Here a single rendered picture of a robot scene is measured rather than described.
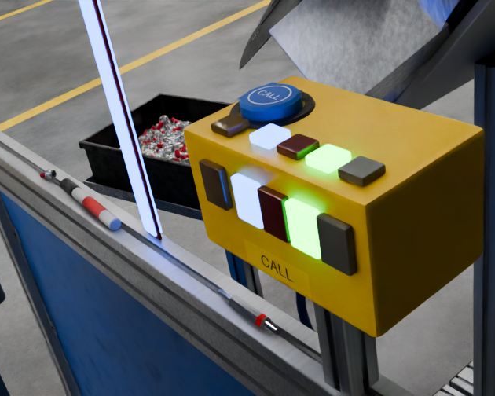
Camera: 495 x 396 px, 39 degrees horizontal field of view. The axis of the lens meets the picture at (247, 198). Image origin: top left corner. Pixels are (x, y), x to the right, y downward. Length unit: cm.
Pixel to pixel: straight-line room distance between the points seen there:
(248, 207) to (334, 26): 42
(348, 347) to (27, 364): 161
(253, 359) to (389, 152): 29
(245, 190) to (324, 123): 6
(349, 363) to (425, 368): 126
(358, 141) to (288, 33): 42
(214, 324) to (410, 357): 117
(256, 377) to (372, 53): 37
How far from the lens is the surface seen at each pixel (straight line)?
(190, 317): 69
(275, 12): 98
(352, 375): 52
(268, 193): 39
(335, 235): 36
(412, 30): 79
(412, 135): 40
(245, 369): 64
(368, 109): 44
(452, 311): 191
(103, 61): 66
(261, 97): 45
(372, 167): 36
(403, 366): 177
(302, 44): 80
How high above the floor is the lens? 126
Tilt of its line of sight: 31 degrees down
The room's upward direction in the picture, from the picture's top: 11 degrees counter-clockwise
